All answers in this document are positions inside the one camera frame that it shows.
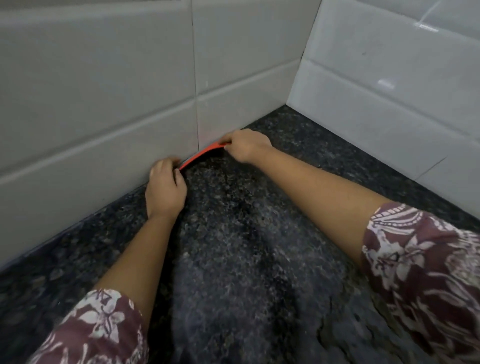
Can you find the person's left hand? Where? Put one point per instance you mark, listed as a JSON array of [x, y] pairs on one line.
[[165, 195]]

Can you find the person's right hand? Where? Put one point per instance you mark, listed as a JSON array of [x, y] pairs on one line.
[[250, 145]]

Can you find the person's right thumb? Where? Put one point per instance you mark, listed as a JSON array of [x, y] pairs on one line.
[[232, 152]]

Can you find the person's left thumb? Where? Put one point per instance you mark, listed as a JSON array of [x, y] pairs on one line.
[[180, 184]]

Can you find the red flexible strip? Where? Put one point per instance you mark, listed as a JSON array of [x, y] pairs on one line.
[[198, 154]]

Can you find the person's right forearm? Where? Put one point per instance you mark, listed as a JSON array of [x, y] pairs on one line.
[[318, 198]]

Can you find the person's left forearm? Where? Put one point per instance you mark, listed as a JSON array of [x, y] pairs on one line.
[[138, 262]]

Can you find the person's left maroon floral sleeve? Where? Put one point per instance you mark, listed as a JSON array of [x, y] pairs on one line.
[[93, 330]]

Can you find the person's maroon floral sleeve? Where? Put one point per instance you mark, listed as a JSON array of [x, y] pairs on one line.
[[427, 273], [93, 330]]

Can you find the person's right maroon floral sleeve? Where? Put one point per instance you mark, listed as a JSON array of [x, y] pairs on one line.
[[427, 273]]

